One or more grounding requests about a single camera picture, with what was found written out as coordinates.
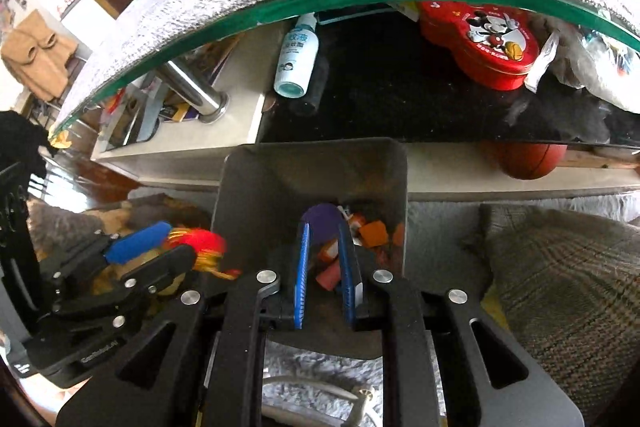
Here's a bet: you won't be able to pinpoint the dark grey bin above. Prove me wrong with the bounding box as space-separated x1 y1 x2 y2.
210 138 408 360

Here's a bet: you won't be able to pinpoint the purple plastic bowl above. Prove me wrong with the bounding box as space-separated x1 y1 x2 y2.
302 203 343 253

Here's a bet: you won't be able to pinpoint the brown fuzzy blanket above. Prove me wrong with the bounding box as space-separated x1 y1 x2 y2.
27 193 213 298

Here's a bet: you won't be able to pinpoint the orange wrapper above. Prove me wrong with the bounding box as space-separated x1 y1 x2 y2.
359 221 388 249

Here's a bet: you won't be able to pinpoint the plaid cushion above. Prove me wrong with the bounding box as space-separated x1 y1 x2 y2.
462 202 640 425

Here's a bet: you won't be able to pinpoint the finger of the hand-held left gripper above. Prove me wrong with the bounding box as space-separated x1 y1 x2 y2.
40 221 172 295
50 244 198 333

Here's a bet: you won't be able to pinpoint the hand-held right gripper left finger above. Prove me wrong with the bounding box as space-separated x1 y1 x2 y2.
55 219 313 427

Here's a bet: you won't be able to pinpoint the clear plastic bags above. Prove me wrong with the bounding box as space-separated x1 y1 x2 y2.
525 14 640 112

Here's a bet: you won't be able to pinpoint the red heart-shaped tin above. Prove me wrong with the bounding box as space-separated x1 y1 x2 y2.
417 1 541 92

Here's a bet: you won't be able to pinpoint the metal table leg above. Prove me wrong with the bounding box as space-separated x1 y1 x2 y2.
155 59 230 124

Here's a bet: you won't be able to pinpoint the red gold foil wrapper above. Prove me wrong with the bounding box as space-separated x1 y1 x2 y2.
162 227 241 282

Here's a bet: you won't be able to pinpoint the orange basketball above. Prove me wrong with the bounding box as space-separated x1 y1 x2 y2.
492 142 568 180

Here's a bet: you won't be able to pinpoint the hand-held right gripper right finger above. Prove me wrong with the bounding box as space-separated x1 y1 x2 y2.
336 221 586 427

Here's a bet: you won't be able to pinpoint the white bottle teal cap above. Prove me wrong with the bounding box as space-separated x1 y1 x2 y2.
274 13 320 98

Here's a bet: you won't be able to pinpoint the beige coat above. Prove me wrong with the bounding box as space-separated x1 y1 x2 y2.
0 9 80 102

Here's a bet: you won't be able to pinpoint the black garment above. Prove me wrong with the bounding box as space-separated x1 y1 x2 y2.
0 109 56 178

